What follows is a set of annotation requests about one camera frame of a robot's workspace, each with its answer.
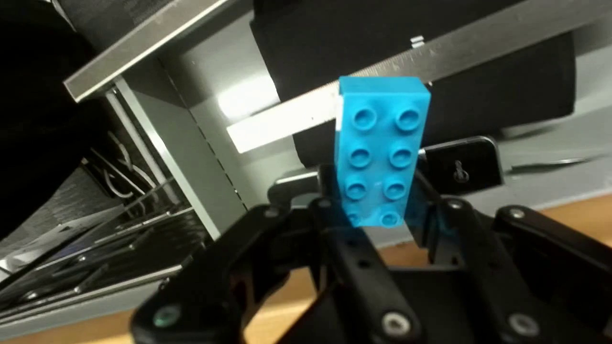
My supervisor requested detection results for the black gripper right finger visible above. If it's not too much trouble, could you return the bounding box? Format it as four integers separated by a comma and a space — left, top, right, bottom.
408, 181, 612, 344

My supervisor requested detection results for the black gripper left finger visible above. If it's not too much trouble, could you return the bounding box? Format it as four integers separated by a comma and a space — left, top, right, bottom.
130, 164, 429, 344

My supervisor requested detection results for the blue toy building block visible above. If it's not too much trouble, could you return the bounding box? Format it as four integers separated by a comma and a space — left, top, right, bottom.
335, 73, 434, 231

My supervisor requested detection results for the black device with logo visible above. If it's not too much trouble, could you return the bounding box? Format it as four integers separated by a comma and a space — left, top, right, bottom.
419, 134, 507, 197

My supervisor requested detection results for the grey metal cart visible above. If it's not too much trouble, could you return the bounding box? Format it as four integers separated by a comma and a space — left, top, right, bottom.
61, 0, 612, 243

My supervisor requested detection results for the black box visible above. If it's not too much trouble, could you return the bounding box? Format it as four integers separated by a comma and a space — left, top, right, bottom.
251, 0, 578, 168

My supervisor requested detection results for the black wire tray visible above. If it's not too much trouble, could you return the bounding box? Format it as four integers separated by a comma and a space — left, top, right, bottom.
0, 143, 214, 321

